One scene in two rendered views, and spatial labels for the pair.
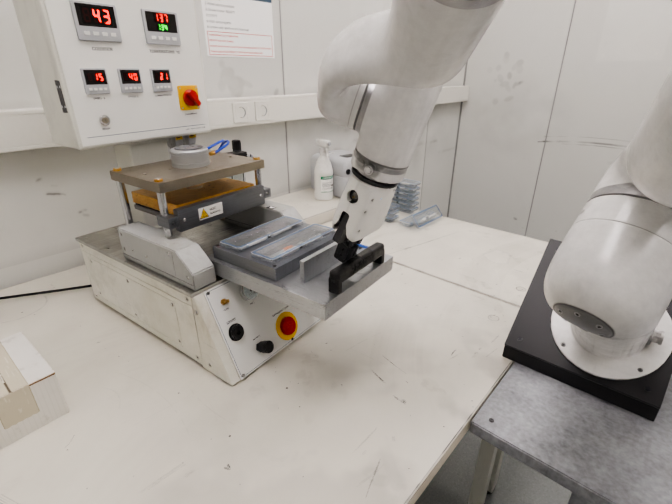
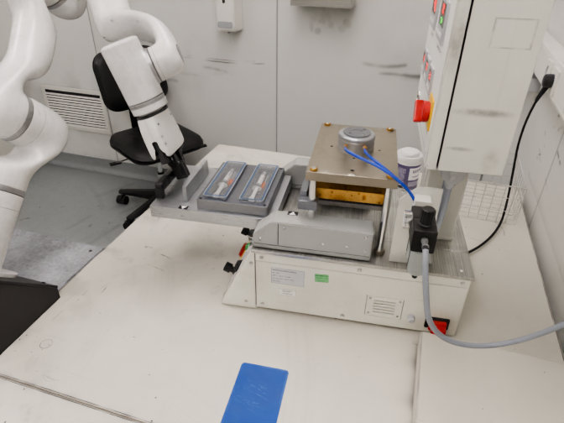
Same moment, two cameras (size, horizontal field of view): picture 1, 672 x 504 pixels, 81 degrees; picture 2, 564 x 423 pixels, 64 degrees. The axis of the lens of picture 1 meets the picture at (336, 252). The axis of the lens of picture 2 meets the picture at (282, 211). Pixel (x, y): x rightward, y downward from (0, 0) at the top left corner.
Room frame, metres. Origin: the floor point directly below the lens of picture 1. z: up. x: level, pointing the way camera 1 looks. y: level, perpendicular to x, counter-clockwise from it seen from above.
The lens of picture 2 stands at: (1.63, -0.21, 1.51)
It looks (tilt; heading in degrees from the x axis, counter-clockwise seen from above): 32 degrees down; 155
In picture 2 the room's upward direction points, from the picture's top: 1 degrees clockwise
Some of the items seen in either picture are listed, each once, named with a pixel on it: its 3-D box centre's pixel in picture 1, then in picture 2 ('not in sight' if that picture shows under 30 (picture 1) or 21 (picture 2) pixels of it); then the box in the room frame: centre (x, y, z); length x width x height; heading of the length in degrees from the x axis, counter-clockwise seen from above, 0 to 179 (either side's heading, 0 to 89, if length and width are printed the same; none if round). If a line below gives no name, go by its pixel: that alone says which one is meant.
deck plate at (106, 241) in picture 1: (194, 237); (362, 220); (0.89, 0.35, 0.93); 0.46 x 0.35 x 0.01; 54
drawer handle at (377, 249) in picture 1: (358, 265); (171, 176); (0.61, -0.04, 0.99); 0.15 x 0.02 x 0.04; 144
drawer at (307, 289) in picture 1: (298, 256); (225, 189); (0.69, 0.07, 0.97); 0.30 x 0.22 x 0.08; 54
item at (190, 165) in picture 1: (192, 172); (368, 164); (0.91, 0.33, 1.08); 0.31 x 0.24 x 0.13; 144
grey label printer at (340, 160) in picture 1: (343, 172); not in sight; (1.78, -0.03, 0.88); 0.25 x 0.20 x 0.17; 42
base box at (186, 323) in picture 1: (215, 272); (341, 252); (0.88, 0.30, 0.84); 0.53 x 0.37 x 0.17; 54
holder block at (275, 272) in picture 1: (280, 244); (243, 186); (0.72, 0.11, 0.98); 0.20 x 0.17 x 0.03; 144
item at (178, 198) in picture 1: (197, 183); (352, 167); (0.88, 0.31, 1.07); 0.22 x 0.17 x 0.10; 144
